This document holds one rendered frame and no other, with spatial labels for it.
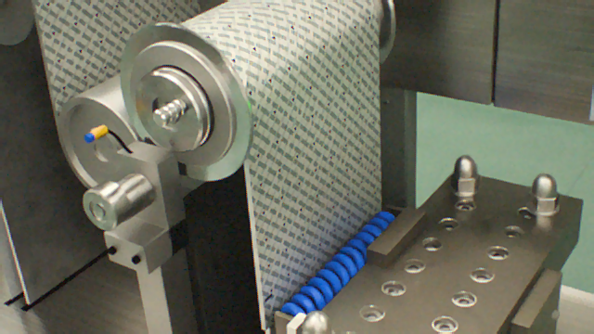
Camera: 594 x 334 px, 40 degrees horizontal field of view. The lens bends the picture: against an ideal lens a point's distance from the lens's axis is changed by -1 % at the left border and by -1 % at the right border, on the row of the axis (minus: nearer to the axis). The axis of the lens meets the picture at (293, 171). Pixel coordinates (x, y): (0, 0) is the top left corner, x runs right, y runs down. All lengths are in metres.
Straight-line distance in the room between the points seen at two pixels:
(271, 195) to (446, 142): 2.62
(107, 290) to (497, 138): 2.48
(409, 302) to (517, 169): 2.38
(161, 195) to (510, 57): 0.41
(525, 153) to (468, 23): 2.39
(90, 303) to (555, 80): 0.63
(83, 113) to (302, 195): 0.23
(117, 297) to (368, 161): 0.39
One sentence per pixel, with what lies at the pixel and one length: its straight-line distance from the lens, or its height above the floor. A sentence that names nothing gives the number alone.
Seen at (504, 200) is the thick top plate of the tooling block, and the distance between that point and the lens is 0.99.
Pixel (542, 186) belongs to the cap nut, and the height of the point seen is 1.06.
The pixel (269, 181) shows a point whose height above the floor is 1.17.
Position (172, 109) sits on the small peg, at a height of 1.27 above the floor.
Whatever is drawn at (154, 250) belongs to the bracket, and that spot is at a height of 1.12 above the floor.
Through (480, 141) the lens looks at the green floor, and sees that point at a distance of 3.37.
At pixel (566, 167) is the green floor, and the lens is 3.23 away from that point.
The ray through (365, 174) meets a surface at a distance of 0.91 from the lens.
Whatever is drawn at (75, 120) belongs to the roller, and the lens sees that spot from 0.85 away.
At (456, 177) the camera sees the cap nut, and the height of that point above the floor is 1.05.
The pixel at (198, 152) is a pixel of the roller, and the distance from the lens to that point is 0.73.
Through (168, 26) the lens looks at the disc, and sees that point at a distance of 0.70.
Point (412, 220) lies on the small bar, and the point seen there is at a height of 1.05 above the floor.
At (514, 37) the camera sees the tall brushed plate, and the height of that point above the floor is 1.23.
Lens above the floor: 1.54
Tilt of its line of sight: 29 degrees down
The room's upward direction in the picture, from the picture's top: 4 degrees counter-clockwise
